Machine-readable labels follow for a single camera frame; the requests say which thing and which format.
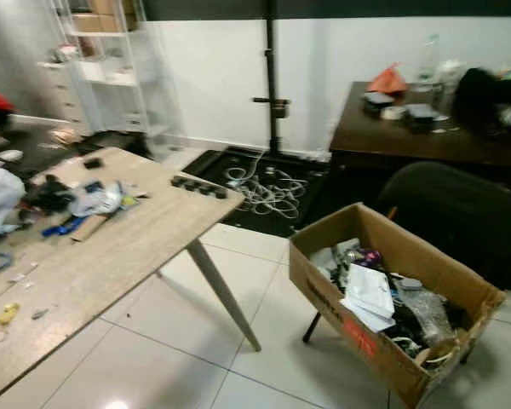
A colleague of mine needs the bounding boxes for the white cloth bundle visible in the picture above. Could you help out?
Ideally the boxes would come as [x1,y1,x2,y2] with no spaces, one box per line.
[0,165,27,239]

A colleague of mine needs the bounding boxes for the brown cardboard piece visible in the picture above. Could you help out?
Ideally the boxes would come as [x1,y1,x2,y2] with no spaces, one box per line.
[71,213,110,243]

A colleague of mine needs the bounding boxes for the small yellow item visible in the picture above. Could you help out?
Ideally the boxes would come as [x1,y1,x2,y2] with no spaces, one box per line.
[0,301,22,327]

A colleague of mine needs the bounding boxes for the white and blue device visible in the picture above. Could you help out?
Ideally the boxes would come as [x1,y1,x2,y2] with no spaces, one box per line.
[72,180,125,219]

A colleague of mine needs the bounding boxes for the white drawer cabinet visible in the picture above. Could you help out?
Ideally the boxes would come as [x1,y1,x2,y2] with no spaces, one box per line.
[37,60,92,130]

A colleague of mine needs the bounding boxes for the light wooden table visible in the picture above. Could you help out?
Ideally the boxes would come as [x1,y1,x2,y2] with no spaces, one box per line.
[0,147,263,406]

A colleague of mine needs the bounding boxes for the black power strip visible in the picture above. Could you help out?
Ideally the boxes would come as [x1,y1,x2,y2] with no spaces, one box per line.
[170,174,230,200]

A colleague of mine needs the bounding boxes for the brown carton on shelf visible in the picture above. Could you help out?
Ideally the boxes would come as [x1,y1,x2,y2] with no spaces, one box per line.
[72,0,138,34]

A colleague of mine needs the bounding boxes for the black floor mat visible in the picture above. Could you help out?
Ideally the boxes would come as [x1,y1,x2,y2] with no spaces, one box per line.
[182,146,335,240]

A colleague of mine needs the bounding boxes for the black pole stand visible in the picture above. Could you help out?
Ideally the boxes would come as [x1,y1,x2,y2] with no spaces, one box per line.
[250,0,291,156]

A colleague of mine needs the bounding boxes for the open cardboard box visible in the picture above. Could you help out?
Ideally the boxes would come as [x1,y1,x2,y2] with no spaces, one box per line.
[287,201,507,409]

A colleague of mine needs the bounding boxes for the white paper sheets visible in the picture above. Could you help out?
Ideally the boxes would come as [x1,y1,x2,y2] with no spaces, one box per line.
[340,263,398,334]

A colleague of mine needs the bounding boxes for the dark brown desk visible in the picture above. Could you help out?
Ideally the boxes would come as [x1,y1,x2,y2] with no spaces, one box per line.
[327,80,511,202]

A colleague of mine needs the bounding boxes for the white tape roll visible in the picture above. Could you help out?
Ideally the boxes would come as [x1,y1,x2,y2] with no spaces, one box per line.
[381,105,406,122]

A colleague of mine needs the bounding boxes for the clear bubble wrap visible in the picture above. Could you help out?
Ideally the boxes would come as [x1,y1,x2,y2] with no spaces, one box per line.
[396,285,456,349]

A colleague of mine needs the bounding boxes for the clear plastic bottle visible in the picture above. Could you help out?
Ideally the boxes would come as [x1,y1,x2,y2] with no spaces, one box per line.
[416,33,442,84]

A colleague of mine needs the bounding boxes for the black chair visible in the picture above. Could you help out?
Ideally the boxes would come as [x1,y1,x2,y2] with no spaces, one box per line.
[376,161,511,296]

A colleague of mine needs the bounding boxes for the black bag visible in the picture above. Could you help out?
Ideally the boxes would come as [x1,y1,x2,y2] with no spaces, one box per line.
[451,67,511,138]

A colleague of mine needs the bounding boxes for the blue handled tool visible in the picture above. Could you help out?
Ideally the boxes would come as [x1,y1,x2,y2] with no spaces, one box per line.
[40,215,87,239]

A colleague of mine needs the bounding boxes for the white wire shelf rack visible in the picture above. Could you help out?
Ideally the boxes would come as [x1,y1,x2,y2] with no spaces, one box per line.
[46,0,176,152]

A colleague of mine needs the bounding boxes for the white cable bundle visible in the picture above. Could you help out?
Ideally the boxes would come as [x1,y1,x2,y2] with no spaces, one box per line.
[222,163,309,220]

